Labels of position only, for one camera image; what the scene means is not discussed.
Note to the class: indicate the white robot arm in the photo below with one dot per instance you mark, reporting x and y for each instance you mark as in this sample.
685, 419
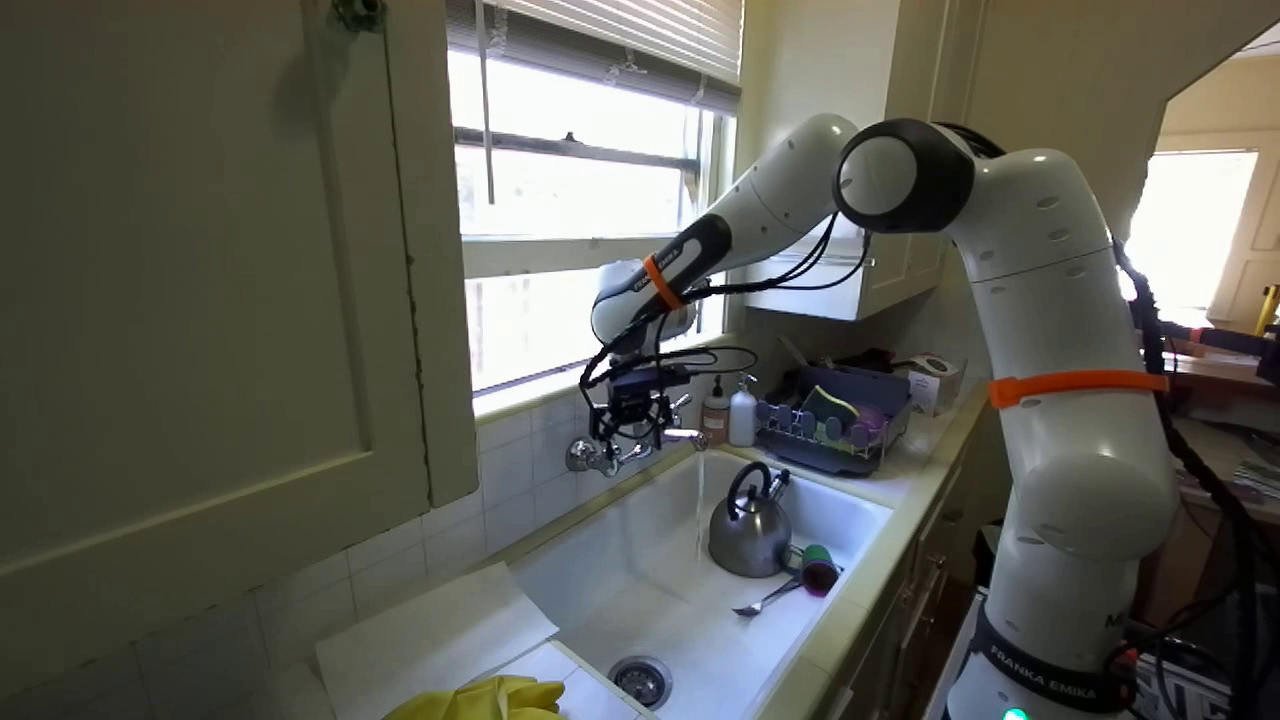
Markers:
1052, 333

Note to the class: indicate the metal sink drain strainer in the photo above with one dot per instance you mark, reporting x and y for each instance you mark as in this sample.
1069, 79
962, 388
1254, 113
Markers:
640, 681

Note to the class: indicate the kitchen window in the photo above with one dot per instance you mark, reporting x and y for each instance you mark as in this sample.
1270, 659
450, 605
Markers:
572, 203

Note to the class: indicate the white soap pump bottle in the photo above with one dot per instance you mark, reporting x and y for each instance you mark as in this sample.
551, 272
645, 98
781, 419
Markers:
741, 421

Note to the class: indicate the window blinds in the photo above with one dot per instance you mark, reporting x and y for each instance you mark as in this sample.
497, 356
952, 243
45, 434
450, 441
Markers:
624, 28

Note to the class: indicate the small white wall cabinet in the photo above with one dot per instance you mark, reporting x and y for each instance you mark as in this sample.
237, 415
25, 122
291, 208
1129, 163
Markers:
835, 283

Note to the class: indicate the dish drying rack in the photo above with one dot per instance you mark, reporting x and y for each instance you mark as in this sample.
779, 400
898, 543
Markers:
835, 425

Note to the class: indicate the cream base cabinet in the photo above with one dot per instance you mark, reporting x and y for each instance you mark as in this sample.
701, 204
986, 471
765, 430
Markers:
921, 584

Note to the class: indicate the green cup purple inside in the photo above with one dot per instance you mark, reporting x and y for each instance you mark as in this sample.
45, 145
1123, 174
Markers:
804, 557

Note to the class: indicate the chrome faucet body with spout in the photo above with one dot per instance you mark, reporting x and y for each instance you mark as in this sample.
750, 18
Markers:
683, 434

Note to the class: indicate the cream wall cabinet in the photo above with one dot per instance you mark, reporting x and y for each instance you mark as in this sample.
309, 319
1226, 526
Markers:
200, 292

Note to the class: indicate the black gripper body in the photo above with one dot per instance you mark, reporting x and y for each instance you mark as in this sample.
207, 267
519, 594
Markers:
640, 394

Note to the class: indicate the dark soap bottle black pump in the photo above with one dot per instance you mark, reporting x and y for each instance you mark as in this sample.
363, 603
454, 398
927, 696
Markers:
719, 421

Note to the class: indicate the white ceramic kitchen sink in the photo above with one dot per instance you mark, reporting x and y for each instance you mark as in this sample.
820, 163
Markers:
667, 584

